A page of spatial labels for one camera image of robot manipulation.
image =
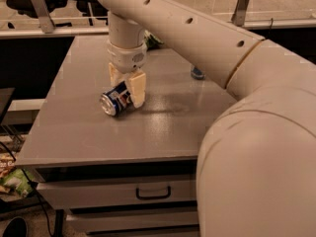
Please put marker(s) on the grey drawer cabinet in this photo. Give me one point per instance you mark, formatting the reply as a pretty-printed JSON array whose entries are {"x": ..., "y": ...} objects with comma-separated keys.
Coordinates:
[{"x": 89, "y": 164}]

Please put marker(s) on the dark round bin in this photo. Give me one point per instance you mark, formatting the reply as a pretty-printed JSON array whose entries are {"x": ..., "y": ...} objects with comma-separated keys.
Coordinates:
[{"x": 17, "y": 227}]

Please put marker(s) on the blue pepsi can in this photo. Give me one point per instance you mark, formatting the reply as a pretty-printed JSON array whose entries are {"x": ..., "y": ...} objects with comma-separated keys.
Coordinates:
[{"x": 116, "y": 100}]

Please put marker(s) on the black drawer handle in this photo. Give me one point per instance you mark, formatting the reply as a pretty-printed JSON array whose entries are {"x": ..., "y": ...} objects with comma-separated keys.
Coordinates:
[{"x": 142, "y": 194}]

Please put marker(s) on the snack bags on floor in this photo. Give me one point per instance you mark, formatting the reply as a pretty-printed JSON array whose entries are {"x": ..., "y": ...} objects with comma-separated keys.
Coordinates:
[{"x": 13, "y": 179}]

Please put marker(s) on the right metal bracket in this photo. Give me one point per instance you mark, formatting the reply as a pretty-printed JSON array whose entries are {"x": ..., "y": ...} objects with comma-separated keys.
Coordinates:
[{"x": 239, "y": 15}]

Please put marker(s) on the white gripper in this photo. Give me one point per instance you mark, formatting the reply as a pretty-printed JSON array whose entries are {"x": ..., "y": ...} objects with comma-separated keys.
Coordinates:
[{"x": 127, "y": 60}]

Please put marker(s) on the metal bracket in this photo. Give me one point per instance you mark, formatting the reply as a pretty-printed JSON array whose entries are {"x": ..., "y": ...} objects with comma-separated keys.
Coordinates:
[
  {"x": 239, "y": 15},
  {"x": 45, "y": 21}
]

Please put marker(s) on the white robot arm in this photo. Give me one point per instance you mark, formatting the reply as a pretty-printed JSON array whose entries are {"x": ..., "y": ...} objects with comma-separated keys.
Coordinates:
[{"x": 256, "y": 168}]

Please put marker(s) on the left metal bracket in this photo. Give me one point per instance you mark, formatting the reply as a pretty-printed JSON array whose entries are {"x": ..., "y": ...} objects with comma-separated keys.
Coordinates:
[{"x": 45, "y": 21}]

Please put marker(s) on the red bull can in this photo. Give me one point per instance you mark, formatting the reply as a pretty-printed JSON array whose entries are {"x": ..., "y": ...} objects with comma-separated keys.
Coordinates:
[{"x": 197, "y": 74}]

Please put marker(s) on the black office chair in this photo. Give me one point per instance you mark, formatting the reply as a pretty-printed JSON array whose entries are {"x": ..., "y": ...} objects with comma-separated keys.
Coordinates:
[{"x": 56, "y": 0}]

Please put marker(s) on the green chip bag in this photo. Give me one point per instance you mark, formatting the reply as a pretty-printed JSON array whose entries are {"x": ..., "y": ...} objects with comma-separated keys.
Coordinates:
[{"x": 151, "y": 41}]

